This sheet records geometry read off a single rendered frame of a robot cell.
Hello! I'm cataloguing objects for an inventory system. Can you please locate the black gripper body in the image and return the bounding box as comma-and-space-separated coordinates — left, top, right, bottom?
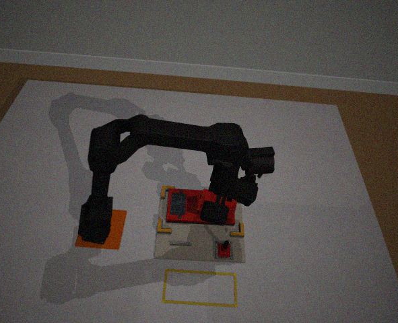
200, 172, 236, 226

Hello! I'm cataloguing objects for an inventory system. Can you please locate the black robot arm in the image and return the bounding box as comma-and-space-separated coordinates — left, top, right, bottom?
78, 114, 275, 244

